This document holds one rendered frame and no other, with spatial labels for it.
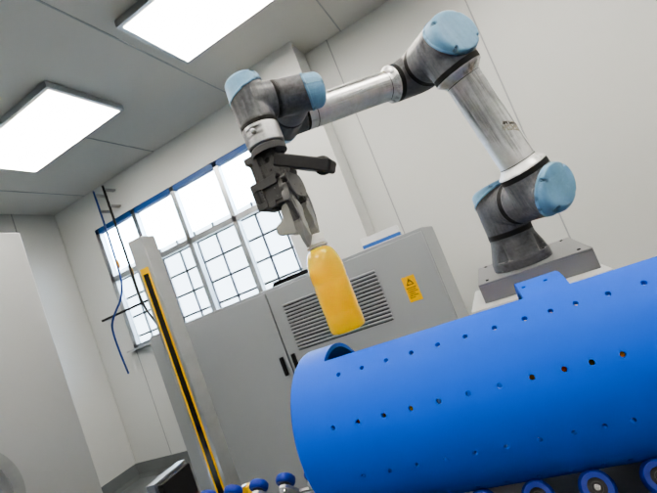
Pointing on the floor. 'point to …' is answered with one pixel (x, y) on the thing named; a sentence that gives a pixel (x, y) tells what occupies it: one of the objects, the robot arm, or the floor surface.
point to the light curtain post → (184, 364)
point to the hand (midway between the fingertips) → (314, 239)
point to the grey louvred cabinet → (259, 359)
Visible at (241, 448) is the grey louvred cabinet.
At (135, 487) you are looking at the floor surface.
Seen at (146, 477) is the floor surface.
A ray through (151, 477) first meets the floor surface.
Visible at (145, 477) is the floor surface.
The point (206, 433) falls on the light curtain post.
